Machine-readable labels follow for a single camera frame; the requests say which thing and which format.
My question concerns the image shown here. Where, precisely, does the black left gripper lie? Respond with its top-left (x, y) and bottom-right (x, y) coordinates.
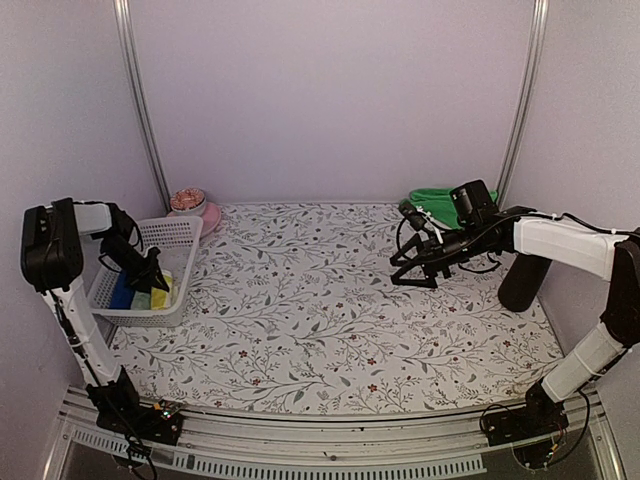
top-left (102, 233), bottom-right (170, 294)

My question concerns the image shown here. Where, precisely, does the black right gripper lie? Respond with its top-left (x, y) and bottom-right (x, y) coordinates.
top-left (391, 222), bottom-right (490, 289)

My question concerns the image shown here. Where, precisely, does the yellow-green crocodile towel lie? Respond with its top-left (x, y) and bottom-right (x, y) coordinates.
top-left (150, 270), bottom-right (173, 311)

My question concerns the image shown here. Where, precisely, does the green microfiber towel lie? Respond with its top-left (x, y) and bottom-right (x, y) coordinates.
top-left (399, 180), bottom-right (499, 230)

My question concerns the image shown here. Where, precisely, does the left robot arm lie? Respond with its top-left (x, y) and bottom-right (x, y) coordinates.
top-left (20, 198), bottom-right (171, 434)

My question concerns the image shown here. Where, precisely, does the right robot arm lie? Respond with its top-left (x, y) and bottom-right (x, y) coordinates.
top-left (391, 180), bottom-right (639, 436)

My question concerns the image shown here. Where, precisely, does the light green rolled towel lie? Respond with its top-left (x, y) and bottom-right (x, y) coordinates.
top-left (130, 291), bottom-right (151, 311)

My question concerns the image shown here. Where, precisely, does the blue rolled towel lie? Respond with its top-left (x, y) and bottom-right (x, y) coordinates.
top-left (109, 278), bottom-right (135, 310)

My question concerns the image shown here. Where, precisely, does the white plastic basket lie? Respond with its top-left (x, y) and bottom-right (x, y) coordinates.
top-left (87, 216), bottom-right (203, 328)

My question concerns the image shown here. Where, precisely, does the pink plate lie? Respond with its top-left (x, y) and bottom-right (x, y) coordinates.
top-left (168, 201), bottom-right (221, 239)

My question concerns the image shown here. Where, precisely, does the dark brown cylinder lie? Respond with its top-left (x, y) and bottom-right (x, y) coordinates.
top-left (498, 253), bottom-right (552, 313)

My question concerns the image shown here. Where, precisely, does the floral patterned table mat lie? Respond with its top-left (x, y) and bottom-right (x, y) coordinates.
top-left (111, 204), bottom-right (562, 415)

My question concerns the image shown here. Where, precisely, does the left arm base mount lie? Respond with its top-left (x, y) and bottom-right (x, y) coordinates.
top-left (86, 369), bottom-right (184, 446)

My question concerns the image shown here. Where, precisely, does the aluminium front rail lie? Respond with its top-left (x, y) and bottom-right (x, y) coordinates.
top-left (43, 388), bottom-right (625, 479)

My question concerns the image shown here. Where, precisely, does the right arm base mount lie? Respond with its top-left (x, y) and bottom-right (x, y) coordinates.
top-left (479, 402), bottom-right (569, 446)

